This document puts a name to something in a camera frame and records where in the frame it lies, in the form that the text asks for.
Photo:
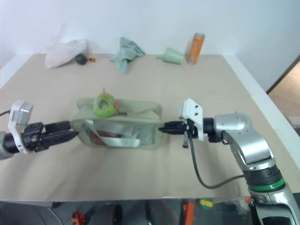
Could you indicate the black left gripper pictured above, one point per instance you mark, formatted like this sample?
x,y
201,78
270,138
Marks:
x,y
34,138

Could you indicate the white plastic bag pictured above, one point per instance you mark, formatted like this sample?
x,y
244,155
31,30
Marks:
x,y
61,55

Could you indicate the crumpled green cloth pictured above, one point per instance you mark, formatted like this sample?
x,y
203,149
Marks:
x,y
124,56

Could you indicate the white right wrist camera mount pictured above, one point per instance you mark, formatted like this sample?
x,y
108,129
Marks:
x,y
193,110

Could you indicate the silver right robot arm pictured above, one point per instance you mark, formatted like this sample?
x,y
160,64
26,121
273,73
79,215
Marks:
x,y
248,143

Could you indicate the green yellow round object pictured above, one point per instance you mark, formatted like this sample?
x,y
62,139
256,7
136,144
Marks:
x,y
204,203

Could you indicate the green transparent zip pouch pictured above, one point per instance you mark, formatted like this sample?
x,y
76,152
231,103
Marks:
x,y
117,143

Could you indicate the small orange tool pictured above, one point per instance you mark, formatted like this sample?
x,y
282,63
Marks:
x,y
78,218

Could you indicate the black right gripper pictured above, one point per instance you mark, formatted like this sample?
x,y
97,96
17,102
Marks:
x,y
192,131

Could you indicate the orange drink can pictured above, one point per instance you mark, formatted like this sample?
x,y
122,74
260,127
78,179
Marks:
x,y
195,48

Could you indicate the tall orange tool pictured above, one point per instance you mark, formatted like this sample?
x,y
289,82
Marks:
x,y
189,214

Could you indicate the light green cup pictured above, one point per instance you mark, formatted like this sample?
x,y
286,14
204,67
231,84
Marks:
x,y
172,56

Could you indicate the dark green round toy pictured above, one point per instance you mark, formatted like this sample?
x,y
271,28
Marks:
x,y
81,59

